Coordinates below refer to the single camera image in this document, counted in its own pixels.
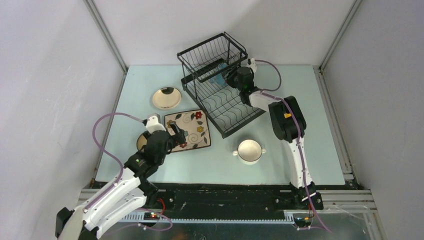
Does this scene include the tan bowl with dark rim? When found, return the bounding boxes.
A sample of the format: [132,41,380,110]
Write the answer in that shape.
[136,130,150,151]

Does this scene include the square floral ceramic plate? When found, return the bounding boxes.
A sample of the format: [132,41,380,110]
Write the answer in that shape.
[164,109,212,153]

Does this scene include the blue floral mug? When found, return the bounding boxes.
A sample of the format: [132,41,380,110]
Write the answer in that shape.
[208,63,228,87]

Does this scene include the white two-handled soup cup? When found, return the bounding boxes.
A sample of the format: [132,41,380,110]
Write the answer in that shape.
[232,139,267,165]

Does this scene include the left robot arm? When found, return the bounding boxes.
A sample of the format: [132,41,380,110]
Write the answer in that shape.
[55,119,185,240]

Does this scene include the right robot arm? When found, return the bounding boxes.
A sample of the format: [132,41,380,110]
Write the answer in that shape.
[226,65,321,213]

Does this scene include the round cream plate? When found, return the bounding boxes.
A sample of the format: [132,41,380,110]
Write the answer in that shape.
[152,86,182,110]

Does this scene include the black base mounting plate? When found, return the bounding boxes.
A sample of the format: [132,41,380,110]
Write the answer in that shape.
[141,181,324,220]

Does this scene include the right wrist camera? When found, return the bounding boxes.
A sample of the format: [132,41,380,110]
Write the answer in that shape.
[246,58,257,73]

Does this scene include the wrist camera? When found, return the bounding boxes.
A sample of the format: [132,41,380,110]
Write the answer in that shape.
[145,113,166,134]
[246,58,257,73]

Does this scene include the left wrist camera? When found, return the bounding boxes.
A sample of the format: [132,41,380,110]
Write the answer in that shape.
[145,113,166,134]

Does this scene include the black wire dish rack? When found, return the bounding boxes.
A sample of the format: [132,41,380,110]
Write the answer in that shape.
[176,32,264,138]

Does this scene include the grey slotted cable duct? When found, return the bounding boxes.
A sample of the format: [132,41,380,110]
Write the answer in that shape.
[119,211,296,225]

